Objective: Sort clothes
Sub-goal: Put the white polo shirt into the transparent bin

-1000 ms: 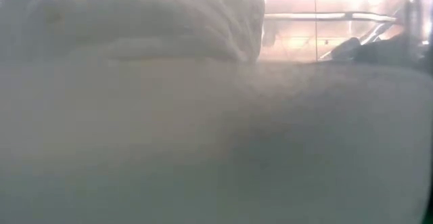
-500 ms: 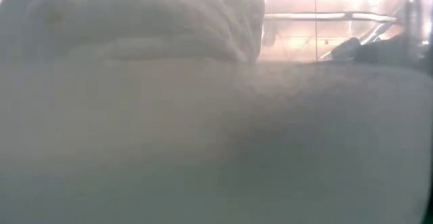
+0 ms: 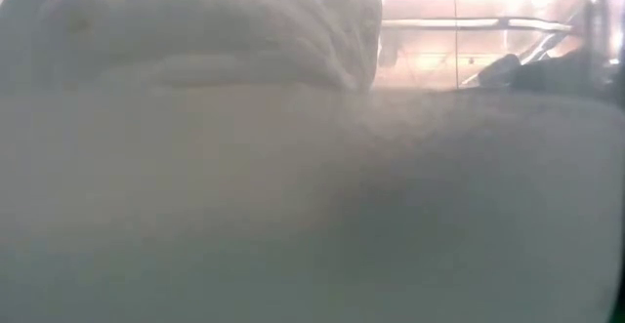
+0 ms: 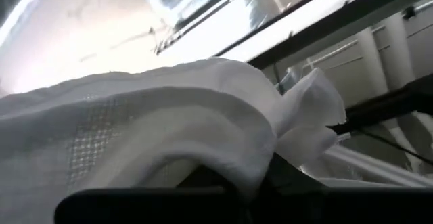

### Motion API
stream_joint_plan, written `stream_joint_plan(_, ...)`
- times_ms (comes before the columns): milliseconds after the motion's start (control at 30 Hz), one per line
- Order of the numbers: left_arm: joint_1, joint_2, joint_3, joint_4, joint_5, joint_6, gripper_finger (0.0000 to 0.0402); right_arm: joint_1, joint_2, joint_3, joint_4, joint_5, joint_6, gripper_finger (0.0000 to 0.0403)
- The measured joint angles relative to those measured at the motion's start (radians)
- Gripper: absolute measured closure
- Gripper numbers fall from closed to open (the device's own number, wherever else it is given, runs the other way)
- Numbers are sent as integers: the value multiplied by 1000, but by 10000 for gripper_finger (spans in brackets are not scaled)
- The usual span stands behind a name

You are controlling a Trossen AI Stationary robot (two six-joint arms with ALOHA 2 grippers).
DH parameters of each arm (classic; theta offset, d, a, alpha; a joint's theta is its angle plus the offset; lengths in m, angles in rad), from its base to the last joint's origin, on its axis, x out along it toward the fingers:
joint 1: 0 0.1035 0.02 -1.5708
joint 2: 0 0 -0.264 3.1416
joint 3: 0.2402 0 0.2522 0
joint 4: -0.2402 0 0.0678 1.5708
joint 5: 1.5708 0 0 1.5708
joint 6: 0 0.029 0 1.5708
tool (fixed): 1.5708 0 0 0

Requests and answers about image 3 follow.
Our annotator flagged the large clear plastic bin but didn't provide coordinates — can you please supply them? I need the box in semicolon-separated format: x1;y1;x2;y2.
0;0;625;323

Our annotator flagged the dark green garment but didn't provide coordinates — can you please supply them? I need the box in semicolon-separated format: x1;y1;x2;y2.
510;49;595;95

